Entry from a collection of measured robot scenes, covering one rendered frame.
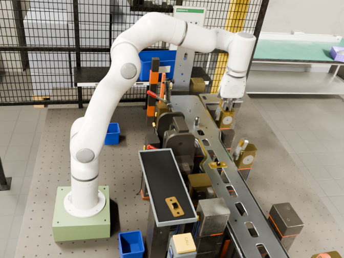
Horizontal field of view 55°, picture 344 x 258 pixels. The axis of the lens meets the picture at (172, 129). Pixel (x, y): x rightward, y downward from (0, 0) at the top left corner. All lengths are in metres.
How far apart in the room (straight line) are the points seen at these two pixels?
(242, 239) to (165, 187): 0.36
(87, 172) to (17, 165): 1.72
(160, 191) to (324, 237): 1.02
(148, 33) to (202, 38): 0.20
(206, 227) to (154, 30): 0.73
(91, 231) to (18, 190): 1.39
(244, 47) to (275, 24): 3.79
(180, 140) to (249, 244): 0.50
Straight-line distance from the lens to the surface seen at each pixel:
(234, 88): 1.39
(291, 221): 1.44
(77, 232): 1.60
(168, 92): 1.81
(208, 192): 1.32
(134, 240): 1.60
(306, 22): 5.32
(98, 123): 1.29
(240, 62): 1.32
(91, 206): 1.59
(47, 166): 2.00
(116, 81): 1.17
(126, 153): 2.05
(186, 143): 1.46
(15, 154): 3.23
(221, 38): 1.38
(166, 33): 1.18
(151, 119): 2.26
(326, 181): 3.47
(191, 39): 1.21
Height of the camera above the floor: 2.03
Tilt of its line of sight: 35 degrees down
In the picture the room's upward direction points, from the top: 8 degrees clockwise
